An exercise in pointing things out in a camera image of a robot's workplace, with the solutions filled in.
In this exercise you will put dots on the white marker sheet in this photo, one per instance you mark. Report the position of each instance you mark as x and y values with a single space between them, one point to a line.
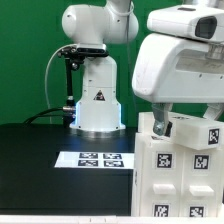
95 160

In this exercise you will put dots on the white cabinet body box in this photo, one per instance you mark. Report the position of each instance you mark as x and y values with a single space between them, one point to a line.
141 143

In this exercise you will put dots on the white cabinet top block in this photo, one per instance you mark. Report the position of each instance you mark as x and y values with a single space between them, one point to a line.
194 132

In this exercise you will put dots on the white cabinet door panel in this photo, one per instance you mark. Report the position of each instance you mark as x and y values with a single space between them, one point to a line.
202 183
161 181

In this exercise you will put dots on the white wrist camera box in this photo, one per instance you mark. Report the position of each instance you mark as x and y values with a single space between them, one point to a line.
190 21

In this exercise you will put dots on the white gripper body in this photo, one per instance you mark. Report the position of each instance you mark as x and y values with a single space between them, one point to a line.
177 70

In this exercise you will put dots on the black camera on stand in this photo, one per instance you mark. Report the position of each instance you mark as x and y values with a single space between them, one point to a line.
74 56

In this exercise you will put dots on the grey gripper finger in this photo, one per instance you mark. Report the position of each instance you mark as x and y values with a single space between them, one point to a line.
162 126
214 111

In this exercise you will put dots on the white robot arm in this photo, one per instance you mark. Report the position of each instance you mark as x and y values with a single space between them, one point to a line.
98 111

